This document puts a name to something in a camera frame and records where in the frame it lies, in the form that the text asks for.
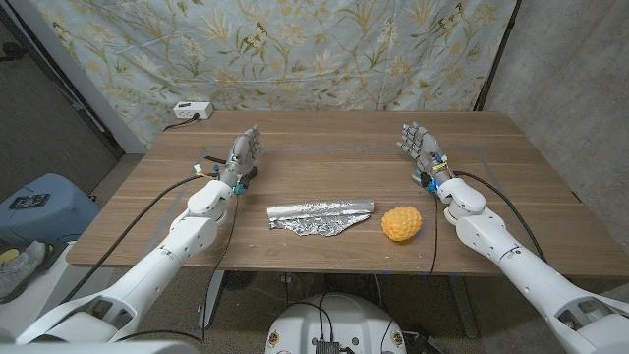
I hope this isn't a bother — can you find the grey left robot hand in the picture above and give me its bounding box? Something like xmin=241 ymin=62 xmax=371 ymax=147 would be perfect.
xmin=218 ymin=124 xmax=263 ymax=188

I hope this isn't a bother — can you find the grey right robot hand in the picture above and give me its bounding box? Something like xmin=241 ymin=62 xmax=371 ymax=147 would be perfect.
xmin=395 ymin=121 xmax=453 ymax=185

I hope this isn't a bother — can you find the aluminum foil roll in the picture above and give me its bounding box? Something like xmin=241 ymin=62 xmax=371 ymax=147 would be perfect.
xmin=265 ymin=198 xmax=376 ymax=238

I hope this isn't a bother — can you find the teal soap box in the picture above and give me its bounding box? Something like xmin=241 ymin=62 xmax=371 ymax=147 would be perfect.
xmin=411 ymin=169 xmax=433 ymax=191

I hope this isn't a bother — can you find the yellow bumpy ball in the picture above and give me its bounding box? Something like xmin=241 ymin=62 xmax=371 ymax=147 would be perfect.
xmin=380 ymin=205 xmax=424 ymax=243

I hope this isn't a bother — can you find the white power strip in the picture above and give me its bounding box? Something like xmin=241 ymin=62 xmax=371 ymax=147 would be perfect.
xmin=172 ymin=101 xmax=214 ymax=120

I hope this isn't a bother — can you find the floral backdrop cloth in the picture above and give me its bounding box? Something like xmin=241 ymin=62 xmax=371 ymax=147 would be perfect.
xmin=29 ymin=0 xmax=517 ymax=148

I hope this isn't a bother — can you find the black backdrop pole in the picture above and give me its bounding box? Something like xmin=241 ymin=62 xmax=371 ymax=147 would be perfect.
xmin=472 ymin=0 xmax=522 ymax=112

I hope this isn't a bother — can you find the grey table leg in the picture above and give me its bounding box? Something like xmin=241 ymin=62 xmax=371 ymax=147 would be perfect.
xmin=446 ymin=274 xmax=479 ymax=339
xmin=199 ymin=269 xmax=226 ymax=329

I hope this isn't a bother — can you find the white robot torso base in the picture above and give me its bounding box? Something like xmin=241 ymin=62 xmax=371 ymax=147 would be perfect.
xmin=264 ymin=293 xmax=408 ymax=354

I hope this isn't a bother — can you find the blue stool with phone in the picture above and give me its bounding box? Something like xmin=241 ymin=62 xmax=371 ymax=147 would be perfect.
xmin=0 ymin=172 xmax=102 ymax=245

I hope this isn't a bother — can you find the white floor platform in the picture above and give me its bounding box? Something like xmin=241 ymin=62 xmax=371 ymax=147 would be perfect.
xmin=0 ymin=240 xmax=117 ymax=345

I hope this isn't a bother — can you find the white robot chest cover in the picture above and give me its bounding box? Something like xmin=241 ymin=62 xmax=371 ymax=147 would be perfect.
xmin=0 ymin=340 xmax=200 ymax=354

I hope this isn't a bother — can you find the grey sneaker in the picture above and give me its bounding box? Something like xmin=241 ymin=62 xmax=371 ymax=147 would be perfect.
xmin=0 ymin=240 xmax=48 ymax=302

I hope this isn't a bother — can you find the black cap with strap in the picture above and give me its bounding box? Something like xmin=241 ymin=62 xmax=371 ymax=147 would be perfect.
xmin=203 ymin=155 xmax=259 ymax=181

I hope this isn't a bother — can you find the black power strip cord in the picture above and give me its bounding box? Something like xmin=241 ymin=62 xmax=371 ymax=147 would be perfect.
xmin=162 ymin=113 xmax=201 ymax=133

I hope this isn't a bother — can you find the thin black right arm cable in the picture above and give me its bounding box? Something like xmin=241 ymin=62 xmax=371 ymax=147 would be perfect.
xmin=429 ymin=192 xmax=440 ymax=276

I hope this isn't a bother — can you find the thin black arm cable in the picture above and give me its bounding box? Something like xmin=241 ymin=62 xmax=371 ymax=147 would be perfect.
xmin=115 ymin=191 xmax=241 ymax=344
xmin=429 ymin=192 xmax=440 ymax=276

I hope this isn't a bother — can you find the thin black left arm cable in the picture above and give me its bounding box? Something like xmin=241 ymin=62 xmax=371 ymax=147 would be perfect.
xmin=115 ymin=191 xmax=241 ymax=344

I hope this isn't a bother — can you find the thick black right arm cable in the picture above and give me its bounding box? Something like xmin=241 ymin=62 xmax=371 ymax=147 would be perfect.
xmin=452 ymin=170 xmax=547 ymax=263

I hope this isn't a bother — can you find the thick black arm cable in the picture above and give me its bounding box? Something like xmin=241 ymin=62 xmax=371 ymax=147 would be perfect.
xmin=452 ymin=170 xmax=547 ymax=263
xmin=61 ymin=172 xmax=217 ymax=304

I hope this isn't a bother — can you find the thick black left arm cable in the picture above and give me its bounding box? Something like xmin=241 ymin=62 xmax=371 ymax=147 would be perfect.
xmin=61 ymin=172 xmax=217 ymax=304

